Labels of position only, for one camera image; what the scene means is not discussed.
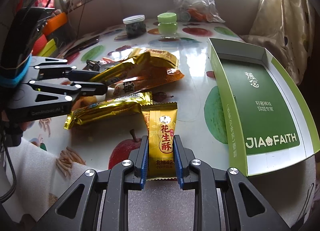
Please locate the green jar green lid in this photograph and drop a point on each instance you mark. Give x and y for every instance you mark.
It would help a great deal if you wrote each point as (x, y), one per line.
(167, 25)

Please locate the yellow peanut candy packet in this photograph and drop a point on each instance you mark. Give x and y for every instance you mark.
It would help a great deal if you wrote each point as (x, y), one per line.
(160, 121)

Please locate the dark jar white lid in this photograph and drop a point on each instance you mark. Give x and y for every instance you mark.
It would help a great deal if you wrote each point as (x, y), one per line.
(135, 26)

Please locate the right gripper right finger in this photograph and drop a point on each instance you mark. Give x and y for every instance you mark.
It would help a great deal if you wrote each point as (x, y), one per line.
(224, 199)

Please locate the green white cardboard box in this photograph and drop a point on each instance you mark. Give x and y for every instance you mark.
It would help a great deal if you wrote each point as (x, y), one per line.
(268, 123)

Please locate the gold yellow snack bar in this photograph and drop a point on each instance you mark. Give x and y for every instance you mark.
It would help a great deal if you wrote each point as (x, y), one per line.
(139, 62)

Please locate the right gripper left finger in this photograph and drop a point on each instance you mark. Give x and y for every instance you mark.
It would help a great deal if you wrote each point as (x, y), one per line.
(99, 200)

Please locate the gold foil snack bar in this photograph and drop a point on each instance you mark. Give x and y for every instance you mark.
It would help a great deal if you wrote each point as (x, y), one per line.
(126, 105)

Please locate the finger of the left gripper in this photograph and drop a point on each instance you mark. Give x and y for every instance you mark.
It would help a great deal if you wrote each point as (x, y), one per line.
(75, 72)
(73, 89)

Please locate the red green gift boxes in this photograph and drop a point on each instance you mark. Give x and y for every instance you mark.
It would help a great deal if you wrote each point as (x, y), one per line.
(43, 47)

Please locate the orange storage box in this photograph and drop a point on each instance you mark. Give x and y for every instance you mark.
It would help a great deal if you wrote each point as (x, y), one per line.
(55, 23)

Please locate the clear plastic bag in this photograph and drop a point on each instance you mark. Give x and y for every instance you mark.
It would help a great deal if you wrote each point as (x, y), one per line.
(199, 10)

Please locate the orange snack bag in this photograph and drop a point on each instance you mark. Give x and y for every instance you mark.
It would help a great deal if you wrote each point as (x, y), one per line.
(154, 77)

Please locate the black smartphone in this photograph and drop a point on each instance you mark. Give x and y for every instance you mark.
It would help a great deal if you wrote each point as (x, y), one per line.
(82, 46)

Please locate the beige floral curtain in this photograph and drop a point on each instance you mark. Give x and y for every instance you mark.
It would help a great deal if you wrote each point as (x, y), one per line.
(286, 29)

